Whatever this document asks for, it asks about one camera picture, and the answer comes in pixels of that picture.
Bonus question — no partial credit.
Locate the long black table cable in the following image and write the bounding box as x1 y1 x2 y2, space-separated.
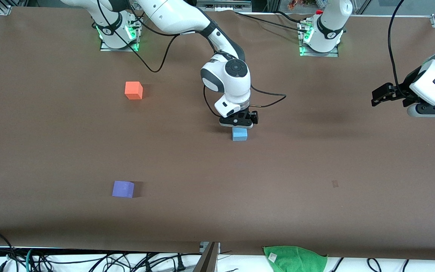
234 11 309 34

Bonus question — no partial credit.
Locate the black cable with plug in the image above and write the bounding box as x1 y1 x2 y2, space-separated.
142 252 203 272

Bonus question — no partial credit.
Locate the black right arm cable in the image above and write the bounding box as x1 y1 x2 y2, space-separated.
96 0 287 117

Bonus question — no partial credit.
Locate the orange foam block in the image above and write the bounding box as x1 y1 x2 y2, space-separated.
125 81 143 100

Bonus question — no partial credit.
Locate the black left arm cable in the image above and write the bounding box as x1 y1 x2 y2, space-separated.
388 0 407 88

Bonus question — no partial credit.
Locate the aluminium profile bar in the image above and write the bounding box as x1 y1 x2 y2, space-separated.
193 242 220 272

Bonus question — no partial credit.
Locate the green cloth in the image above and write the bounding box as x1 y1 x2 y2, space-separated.
263 246 328 272

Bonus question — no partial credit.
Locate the purple foam block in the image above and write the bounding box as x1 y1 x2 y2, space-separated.
112 181 135 198

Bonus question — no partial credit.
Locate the short black table cable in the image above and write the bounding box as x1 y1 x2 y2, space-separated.
275 11 304 23

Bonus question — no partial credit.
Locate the light blue foam block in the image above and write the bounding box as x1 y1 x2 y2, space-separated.
232 127 248 142

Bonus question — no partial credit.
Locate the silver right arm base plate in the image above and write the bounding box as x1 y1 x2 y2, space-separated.
100 16 140 52

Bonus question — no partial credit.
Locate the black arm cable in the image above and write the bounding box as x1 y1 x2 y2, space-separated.
96 0 287 117
388 0 407 88

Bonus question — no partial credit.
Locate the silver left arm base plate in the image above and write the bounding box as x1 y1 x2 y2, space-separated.
299 20 339 57

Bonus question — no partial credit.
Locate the brown paper table cover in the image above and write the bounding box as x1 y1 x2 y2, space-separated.
0 7 435 261

